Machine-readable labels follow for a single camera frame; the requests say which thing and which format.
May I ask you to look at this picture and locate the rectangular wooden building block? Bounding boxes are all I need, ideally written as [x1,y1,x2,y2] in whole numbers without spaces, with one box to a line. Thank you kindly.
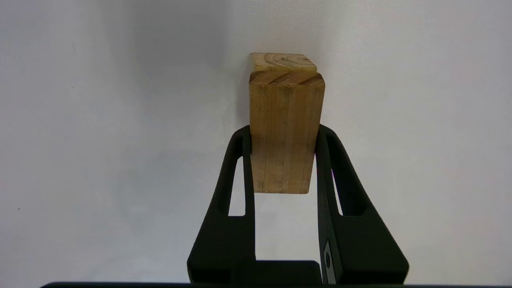
[249,71,325,194]

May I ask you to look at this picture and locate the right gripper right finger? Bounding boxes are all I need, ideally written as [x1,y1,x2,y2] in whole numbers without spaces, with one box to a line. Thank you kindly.
[316,125,409,284]

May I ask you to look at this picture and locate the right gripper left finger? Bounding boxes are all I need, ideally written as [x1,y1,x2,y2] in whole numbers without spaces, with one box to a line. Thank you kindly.
[187,125,256,285]

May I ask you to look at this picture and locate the arched wooden building block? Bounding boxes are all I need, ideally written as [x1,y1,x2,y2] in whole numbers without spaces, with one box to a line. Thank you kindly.
[251,53,318,74]

